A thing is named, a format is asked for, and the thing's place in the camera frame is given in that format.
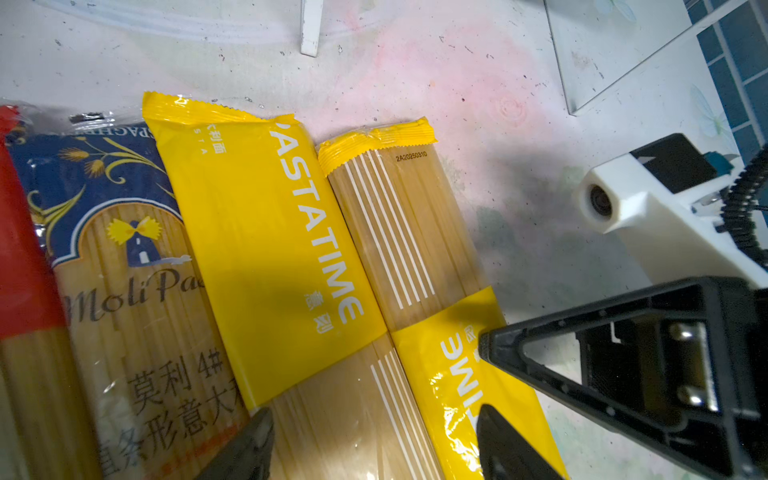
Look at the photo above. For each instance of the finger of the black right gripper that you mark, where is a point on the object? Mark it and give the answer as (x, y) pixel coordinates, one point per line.
(680, 368)

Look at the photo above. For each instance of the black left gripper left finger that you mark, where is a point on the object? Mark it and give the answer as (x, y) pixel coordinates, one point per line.
(248, 455)

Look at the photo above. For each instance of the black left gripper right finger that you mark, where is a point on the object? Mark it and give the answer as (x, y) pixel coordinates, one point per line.
(504, 454)

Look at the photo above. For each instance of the yellow pastatime bag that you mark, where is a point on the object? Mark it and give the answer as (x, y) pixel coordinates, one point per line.
(310, 350)
(431, 289)

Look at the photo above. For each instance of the blue moli pasta bag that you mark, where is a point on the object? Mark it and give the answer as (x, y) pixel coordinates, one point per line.
(161, 391)

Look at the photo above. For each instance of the wooden two-tier shelf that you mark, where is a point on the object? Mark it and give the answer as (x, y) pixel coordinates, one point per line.
(310, 26)

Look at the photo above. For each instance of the red spaghetti bag inner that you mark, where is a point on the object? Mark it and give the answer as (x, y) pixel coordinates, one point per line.
(45, 428)

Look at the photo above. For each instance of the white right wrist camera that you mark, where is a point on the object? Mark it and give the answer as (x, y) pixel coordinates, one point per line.
(681, 213)

